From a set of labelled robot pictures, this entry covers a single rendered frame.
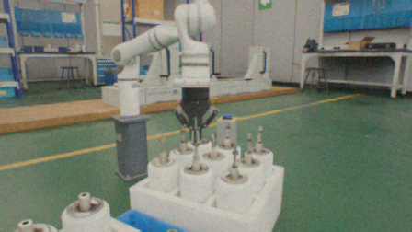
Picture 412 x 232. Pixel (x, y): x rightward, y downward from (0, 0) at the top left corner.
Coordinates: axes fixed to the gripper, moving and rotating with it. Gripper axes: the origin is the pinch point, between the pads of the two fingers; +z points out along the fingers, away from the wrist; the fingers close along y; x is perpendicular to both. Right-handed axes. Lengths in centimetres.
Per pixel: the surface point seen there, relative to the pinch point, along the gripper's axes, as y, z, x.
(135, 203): 18.7, 22.1, 1.2
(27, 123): 161, 30, -117
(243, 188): -13.3, 11.0, 8.4
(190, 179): 0.8, 11.0, 4.7
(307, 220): -38, 35, -16
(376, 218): -64, 35, -20
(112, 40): 302, -73, -581
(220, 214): -7.7, 17.3, 10.8
